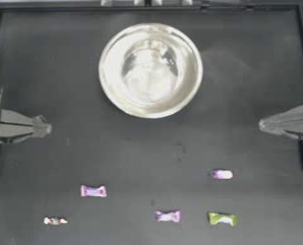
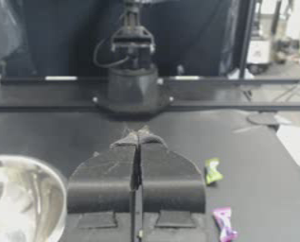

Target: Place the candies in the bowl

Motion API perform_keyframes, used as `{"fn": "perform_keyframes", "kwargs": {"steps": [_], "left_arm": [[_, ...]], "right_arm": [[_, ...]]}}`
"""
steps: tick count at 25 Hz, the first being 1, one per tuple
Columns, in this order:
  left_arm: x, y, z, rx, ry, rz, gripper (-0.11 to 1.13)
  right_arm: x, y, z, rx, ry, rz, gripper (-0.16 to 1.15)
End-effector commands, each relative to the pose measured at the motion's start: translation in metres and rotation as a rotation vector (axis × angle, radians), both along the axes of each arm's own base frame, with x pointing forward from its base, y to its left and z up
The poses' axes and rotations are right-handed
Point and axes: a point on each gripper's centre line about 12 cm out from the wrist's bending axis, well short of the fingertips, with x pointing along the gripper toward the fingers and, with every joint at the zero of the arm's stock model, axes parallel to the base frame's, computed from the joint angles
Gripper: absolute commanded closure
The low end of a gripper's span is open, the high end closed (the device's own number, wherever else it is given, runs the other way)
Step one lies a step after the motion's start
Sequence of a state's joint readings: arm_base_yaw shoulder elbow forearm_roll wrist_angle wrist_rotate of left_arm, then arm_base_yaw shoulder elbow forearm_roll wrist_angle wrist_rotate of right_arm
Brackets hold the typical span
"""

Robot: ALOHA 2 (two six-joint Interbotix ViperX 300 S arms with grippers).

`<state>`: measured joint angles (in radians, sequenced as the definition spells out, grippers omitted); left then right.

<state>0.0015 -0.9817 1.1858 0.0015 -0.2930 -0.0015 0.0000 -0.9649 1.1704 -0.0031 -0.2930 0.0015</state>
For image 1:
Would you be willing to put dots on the small purple white candy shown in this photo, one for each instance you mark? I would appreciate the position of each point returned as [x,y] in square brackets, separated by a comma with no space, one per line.
[222,174]

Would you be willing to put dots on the red white black candy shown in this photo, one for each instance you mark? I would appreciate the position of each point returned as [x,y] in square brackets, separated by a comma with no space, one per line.
[56,220]

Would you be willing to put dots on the green candy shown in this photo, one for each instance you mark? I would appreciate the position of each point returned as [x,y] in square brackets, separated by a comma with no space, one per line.
[222,219]

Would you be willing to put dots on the steel bowl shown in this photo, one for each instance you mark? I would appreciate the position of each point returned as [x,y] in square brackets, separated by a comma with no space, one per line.
[150,95]

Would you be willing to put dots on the black table frame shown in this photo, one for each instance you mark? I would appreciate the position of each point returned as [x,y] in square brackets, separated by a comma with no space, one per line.
[52,7]

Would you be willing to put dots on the grey frame bracket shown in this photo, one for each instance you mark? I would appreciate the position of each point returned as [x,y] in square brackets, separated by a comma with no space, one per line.
[106,2]

